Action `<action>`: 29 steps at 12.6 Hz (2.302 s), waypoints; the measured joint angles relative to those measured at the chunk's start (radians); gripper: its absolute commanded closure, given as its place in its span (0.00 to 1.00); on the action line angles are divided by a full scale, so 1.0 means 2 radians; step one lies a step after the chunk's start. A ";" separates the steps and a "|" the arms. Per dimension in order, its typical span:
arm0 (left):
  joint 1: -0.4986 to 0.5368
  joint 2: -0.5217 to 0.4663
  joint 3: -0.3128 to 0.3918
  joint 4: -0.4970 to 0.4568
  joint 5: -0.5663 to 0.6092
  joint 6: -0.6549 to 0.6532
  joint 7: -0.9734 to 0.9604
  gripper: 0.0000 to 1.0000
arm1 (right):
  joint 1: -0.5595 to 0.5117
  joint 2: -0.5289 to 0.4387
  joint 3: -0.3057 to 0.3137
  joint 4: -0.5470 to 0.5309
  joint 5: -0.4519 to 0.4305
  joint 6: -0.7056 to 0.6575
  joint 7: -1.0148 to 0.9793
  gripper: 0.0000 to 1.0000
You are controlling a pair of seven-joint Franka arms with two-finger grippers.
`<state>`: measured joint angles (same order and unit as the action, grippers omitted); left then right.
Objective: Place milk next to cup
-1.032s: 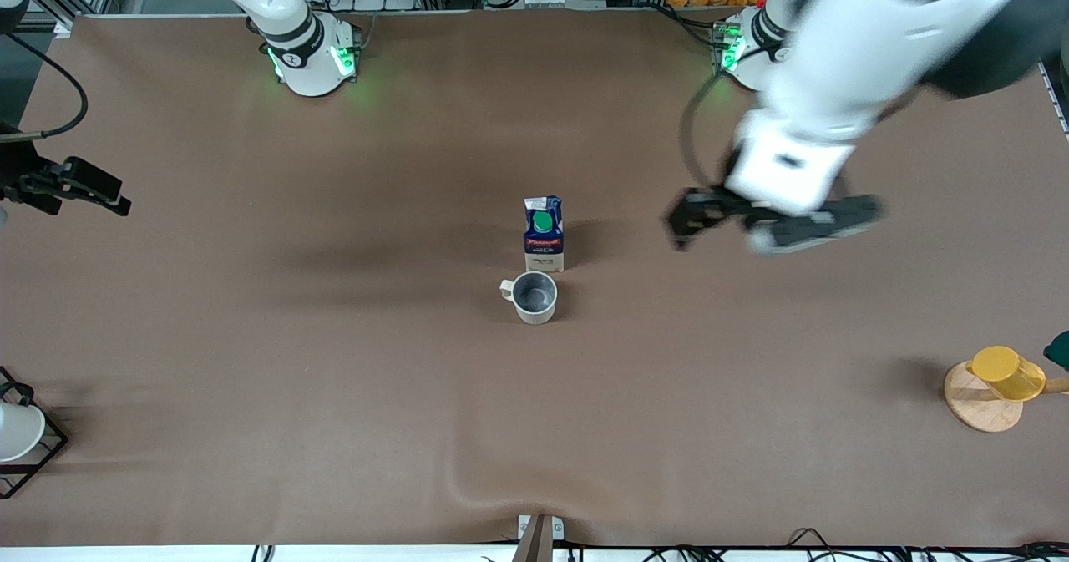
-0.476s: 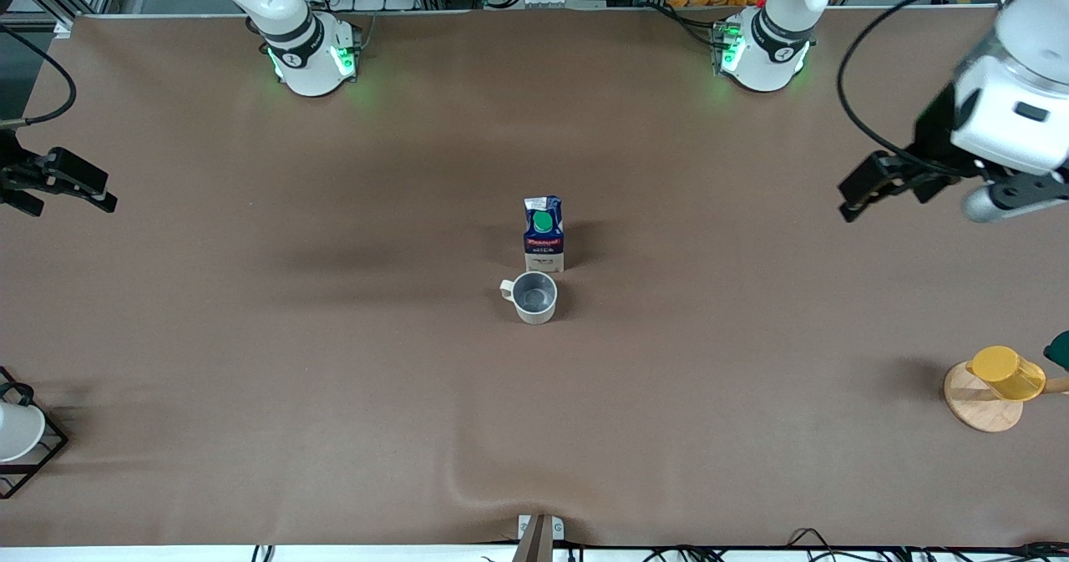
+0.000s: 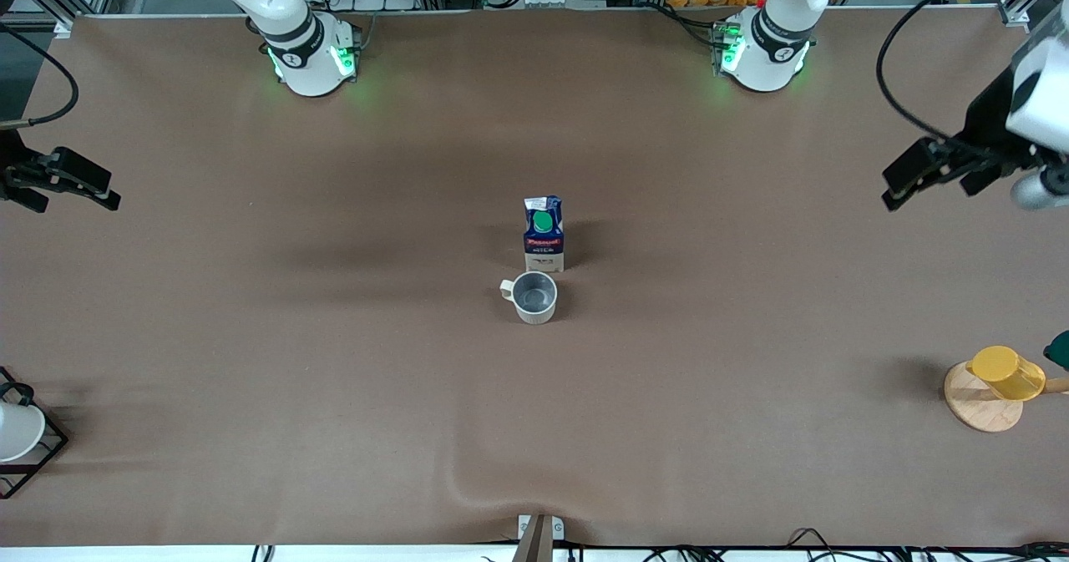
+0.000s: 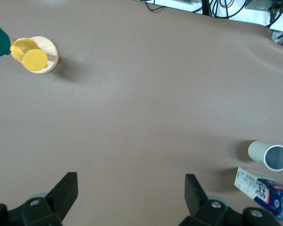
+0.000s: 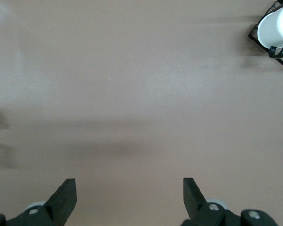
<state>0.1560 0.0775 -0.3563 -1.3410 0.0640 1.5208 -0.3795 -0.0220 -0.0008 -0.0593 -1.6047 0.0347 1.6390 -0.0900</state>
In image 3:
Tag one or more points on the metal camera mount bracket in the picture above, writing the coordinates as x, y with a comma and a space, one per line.
534, 545

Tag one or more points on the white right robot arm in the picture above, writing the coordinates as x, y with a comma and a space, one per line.
309, 61

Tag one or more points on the round wooden cup stand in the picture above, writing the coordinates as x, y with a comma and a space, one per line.
981, 412

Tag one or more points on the large table cover sheet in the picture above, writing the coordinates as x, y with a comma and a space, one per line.
334, 420

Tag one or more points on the beige ribbed mug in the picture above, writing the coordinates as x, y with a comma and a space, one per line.
543, 311

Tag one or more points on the dark green object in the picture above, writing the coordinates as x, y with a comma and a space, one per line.
1059, 351

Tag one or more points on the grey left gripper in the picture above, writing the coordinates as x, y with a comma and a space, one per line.
988, 124

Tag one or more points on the yellow plastic cup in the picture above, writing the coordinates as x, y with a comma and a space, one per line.
1006, 372

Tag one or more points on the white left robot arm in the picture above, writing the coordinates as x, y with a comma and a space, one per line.
768, 53

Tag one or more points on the white cup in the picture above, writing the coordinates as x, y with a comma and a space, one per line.
17, 432

